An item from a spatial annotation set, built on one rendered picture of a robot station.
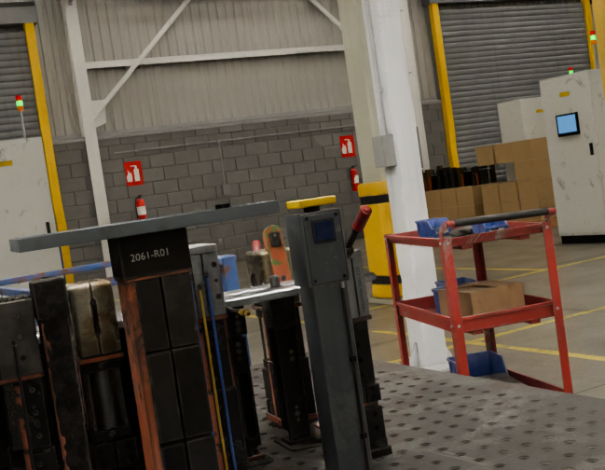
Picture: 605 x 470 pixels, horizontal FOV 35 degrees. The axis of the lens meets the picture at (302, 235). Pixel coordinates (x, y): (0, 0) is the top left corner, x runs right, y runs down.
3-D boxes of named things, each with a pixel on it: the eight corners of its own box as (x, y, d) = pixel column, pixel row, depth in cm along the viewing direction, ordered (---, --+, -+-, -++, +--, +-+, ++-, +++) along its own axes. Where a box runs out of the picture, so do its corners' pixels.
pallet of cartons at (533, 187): (579, 222, 1481) (568, 133, 1474) (542, 229, 1440) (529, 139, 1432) (522, 225, 1584) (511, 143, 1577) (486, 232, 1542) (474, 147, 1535)
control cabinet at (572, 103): (557, 244, 1187) (531, 44, 1174) (589, 238, 1213) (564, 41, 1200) (608, 243, 1117) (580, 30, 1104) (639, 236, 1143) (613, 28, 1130)
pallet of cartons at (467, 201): (514, 225, 1601) (507, 180, 1597) (477, 232, 1559) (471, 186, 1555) (465, 228, 1703) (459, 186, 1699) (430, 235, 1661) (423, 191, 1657)
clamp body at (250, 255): (301, 408, 213) (278, 245, 211) (328, 421, 199) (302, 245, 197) (256, 420, 209) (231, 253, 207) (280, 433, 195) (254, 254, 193)
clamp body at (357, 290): (374, 441, 178) (347, 246, 176) (403, 453, 168) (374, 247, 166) (326, 453, 175) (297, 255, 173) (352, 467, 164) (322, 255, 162)
